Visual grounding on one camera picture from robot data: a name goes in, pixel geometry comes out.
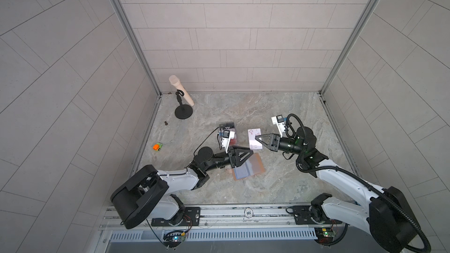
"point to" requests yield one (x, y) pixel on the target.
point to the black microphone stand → (182, 111)
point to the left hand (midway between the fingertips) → (252, 156)
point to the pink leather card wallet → (253, 166)
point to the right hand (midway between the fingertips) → (257, 142)
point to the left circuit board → (173, 240)
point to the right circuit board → (325, 235)
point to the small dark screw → (166, 123)
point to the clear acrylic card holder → (229, 126)
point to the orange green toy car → (157, 146)
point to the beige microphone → (174, 80)
